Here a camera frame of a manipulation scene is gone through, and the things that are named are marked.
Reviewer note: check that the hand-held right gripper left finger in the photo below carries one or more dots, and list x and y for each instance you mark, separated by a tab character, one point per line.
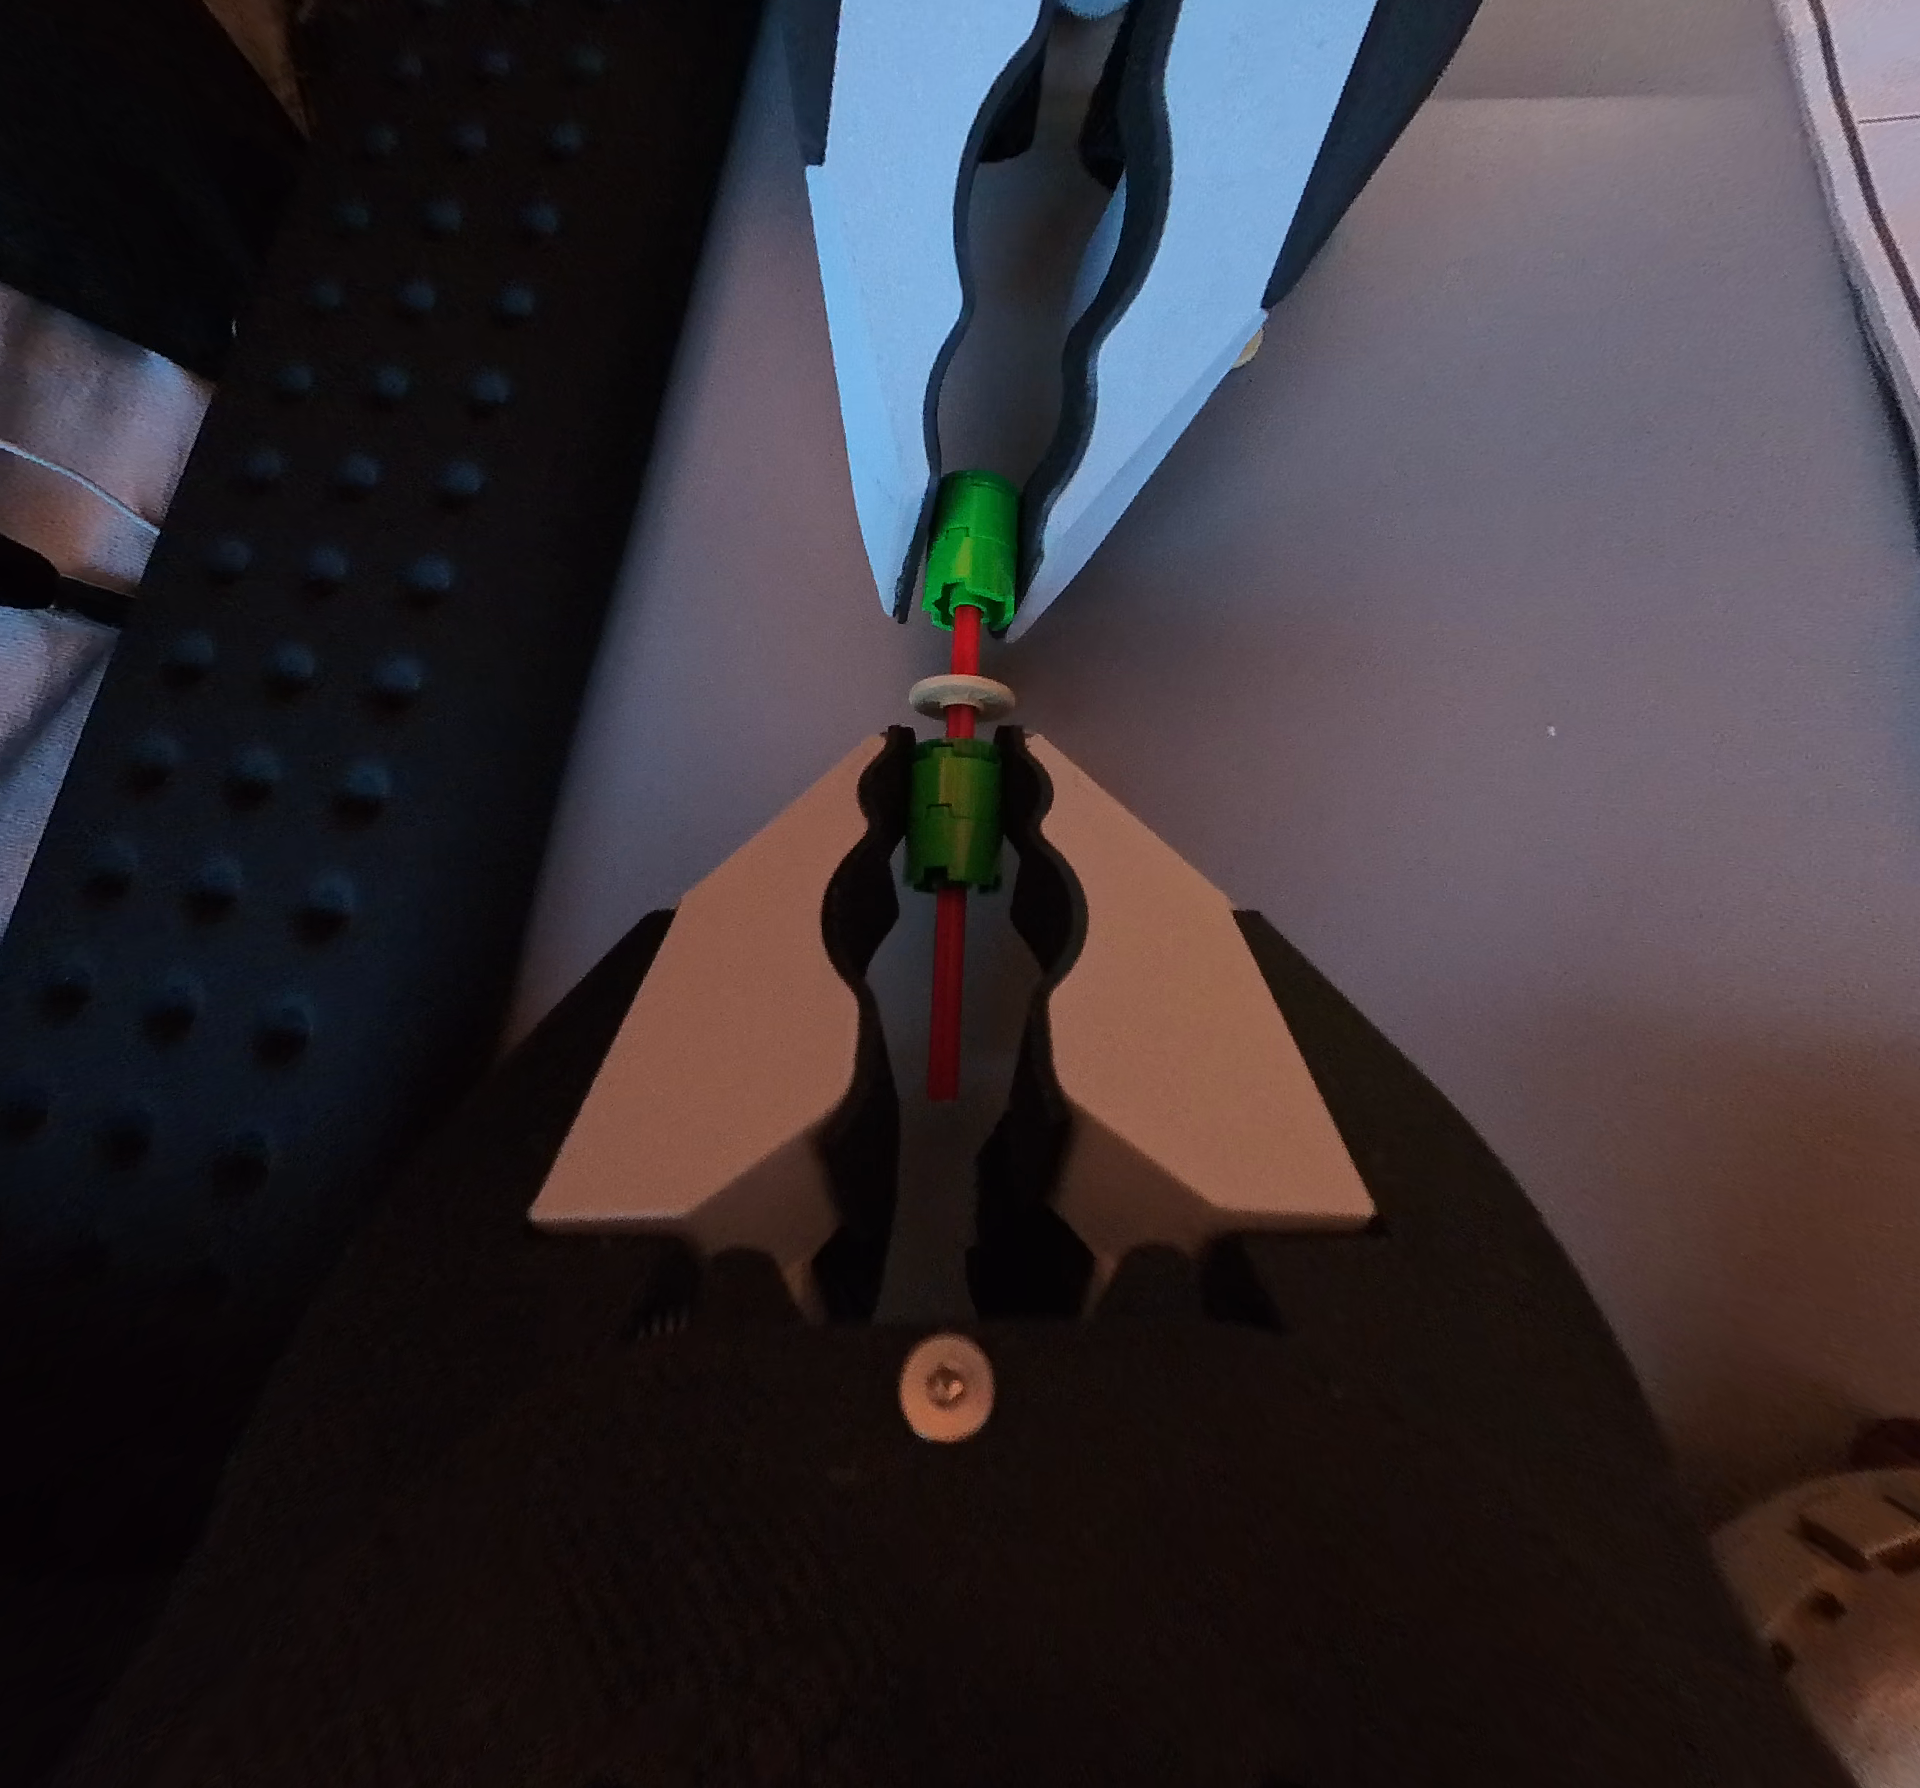
703	1070

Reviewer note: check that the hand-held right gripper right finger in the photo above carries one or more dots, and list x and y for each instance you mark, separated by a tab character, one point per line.
1203	1070

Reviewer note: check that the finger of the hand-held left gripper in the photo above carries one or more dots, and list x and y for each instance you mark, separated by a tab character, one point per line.
898	245
1215	245

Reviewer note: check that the red axle rod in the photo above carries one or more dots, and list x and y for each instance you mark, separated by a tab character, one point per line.
947	1008

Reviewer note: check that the green round brick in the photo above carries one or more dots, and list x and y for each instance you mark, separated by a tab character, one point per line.
973	543
949	814

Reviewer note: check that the white washer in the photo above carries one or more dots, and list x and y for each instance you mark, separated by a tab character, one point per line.
959	694

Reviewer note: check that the grey desk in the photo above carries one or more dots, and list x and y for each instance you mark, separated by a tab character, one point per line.
1501	769

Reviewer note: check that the open instruction booklet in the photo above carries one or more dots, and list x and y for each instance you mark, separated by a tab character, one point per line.
1861	94

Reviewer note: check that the black studded mat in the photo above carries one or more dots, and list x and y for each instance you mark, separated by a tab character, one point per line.
297	620

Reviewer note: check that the person's dark jacket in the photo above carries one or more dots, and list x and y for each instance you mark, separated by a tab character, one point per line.
91	196

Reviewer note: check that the tan round pot model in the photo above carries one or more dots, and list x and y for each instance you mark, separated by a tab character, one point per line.
1829	1594

